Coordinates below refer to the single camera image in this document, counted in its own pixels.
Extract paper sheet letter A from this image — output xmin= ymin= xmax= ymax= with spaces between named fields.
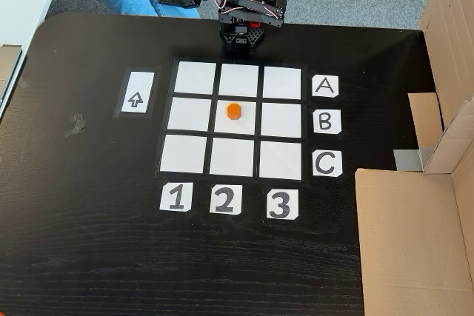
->
xmin=312 ymin=74 xmax=340 ymax=98

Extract brown cardboard piece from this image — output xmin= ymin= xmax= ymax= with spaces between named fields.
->
xmin=0 ymin=44 xmax=23 ymax=102

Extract paper sheet number 1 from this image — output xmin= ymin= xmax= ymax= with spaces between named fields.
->
xmin=159 ymin=181 xmax=194 ymax=212

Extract paper sheet number 3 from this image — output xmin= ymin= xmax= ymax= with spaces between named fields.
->
xmin=266 ymin=188 xmax=300 ymax=221

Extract white grid sheet black tape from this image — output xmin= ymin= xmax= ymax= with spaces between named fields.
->
xmin=154 ymin=57 xmax=310 ymax=184

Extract white arrow paper sheet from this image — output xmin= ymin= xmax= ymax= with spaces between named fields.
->
xmin=120 ymin=70 xmax=156 ymax=114

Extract paper sheet letter B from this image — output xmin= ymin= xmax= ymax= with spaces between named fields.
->
xmin=313 ymin=109 xmax=342 ymax=135

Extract paper sheet letter C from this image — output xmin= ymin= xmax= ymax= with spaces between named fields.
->
xmin=312 ymin=149 xmax=343 ymax=178

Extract round orange token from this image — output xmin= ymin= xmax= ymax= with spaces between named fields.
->
xmin=226 ymin=102 xmax=243 ymax=121

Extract paper sheet number 2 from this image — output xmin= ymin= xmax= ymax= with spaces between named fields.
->
xmin=209 ymin=184 xmax=244 ymax=215

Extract brown cardboard screen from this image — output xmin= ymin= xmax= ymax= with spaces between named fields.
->
xmin=354 ymin=0 xmax=474 ymax=316

